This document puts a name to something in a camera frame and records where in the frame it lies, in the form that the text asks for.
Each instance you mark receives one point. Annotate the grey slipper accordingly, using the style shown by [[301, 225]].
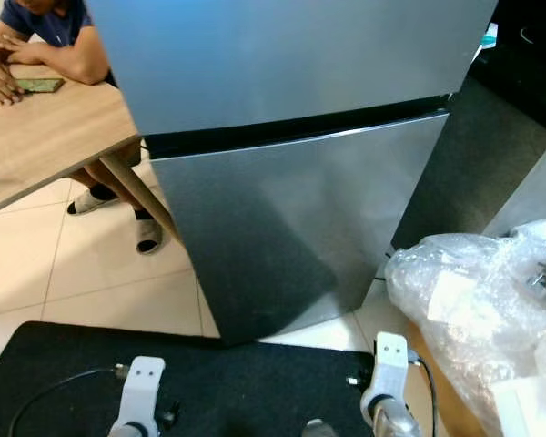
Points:
[[148, 237], [91, 204]]

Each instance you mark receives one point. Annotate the clear bubble wrap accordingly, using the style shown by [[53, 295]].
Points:
[[473, 273]]

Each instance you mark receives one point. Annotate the light wooden table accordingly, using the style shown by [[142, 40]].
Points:
[[45, 137]]

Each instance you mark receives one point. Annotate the black floor mat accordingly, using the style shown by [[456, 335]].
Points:
[[255, 382]]

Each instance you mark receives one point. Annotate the grey kitchen cabinet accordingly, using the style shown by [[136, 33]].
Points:
[[473, 164]]

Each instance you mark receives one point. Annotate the silver fridge door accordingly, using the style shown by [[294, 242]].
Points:
[[291, 228]]

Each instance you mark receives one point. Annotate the brown cardboard box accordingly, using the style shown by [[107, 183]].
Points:
[[460, 414]]

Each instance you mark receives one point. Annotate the grey robot right leg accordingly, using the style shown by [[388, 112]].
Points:
[[318, 431]]

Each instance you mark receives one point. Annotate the green phone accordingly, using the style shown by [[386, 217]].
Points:
[[41, 86]]

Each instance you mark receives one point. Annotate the black cooktop counter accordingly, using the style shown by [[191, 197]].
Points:
[[523, 73]]

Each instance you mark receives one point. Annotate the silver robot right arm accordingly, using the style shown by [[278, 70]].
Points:
[[393, 421]]

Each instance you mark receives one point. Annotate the person in navy shirt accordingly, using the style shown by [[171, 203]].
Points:
[[50, 18]]

